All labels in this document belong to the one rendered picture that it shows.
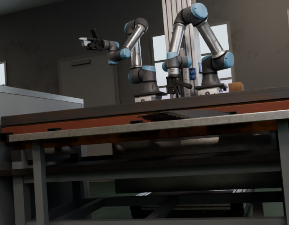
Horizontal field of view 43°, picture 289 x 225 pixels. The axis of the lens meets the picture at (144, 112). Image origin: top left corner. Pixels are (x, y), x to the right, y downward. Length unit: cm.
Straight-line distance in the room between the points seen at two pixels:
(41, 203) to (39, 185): 8
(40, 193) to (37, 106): 88
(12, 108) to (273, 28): 422
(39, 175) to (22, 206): 38
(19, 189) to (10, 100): 53
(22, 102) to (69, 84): 411
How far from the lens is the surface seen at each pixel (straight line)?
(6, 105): 224
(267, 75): 554
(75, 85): 638
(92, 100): 619
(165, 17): 319
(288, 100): 174
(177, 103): 173
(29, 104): 243
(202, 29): 266
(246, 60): 559
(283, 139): 149
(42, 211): 179
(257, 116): 138
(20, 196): 210
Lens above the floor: 70
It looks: 4 degrees up
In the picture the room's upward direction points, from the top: 5 degrees counter-clockwise
